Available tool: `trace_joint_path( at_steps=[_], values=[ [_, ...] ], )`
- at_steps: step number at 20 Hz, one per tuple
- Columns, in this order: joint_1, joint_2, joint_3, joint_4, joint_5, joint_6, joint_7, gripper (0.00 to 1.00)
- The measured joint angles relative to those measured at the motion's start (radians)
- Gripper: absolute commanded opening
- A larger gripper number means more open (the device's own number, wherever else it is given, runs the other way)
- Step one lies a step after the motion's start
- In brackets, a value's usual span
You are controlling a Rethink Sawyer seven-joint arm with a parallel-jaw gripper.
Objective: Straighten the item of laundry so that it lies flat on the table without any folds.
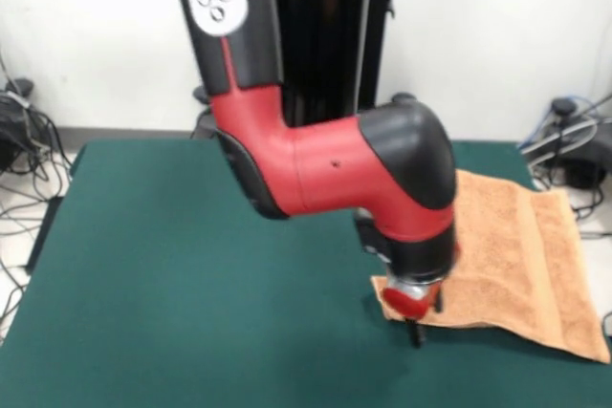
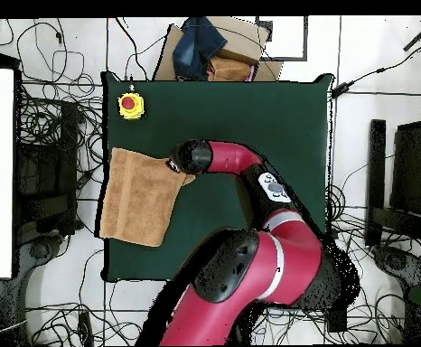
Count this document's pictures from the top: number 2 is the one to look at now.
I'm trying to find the tan terry towel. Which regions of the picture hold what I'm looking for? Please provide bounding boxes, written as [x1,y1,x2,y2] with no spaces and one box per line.
[98,146,197,249]

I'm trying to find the long black flat bar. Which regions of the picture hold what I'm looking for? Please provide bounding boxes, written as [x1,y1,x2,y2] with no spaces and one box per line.
[364,118,388,249]

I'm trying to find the yellow emergency stop button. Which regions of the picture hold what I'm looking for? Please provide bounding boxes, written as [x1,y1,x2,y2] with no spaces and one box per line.
[117,91,147,122]

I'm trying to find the dark green tablecloth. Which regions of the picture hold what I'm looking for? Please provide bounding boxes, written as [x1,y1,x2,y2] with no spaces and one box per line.
[100,70,335,285]

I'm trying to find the light brown folded cloth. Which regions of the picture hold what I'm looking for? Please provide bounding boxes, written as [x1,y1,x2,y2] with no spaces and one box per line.
[207,56,254,83]

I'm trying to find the blue denim jeans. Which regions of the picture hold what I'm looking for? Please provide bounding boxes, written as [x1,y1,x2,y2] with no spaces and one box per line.
[172,16,229,81]

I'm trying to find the brown cardboard box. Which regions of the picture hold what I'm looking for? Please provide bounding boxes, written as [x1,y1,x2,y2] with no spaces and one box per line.
[152,15,285,83]

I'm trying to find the black round foot knob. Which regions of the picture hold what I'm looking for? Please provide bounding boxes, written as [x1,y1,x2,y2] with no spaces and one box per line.
[385,250,408,272]
[29,239,51,260]

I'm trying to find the grey stand base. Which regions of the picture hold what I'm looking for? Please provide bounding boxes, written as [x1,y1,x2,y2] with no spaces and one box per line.
[13,230,75,294]

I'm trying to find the black power adapter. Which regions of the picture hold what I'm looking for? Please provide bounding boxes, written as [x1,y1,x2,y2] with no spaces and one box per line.
[330,82,355,101]

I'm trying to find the black power strip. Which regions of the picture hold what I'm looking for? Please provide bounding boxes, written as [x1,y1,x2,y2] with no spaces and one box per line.
[326,308,349,334]

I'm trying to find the dark stand base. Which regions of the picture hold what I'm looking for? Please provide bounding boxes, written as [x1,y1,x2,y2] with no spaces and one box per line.
[372,244,421,303]

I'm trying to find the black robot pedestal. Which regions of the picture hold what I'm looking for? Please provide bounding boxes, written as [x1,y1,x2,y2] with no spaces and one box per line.
[231,306,257,346]

